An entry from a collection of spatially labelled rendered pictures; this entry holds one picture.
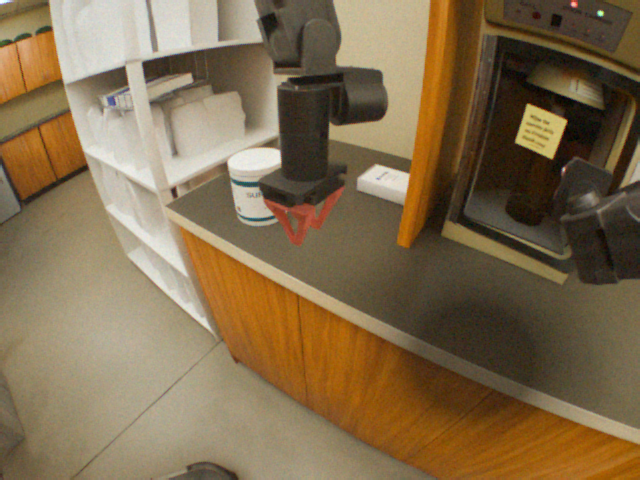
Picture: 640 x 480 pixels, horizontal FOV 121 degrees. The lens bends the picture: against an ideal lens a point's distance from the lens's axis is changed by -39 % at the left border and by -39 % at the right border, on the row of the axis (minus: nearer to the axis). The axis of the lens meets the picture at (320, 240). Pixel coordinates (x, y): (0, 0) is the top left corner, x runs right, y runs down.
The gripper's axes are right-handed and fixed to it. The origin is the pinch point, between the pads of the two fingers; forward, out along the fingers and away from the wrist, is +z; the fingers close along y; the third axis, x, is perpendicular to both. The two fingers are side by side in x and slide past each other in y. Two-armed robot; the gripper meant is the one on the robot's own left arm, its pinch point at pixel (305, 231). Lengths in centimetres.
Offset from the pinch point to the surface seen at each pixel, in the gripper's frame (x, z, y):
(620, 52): -37, -33, 29
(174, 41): 84, -29, 34
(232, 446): 25, 110, -26
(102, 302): 158, 111, -26
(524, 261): -35, 13, 33
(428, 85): -7.1, -18.3, 24.2
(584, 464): -74, 40, 7
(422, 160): -8.1, -4.8, 24.3
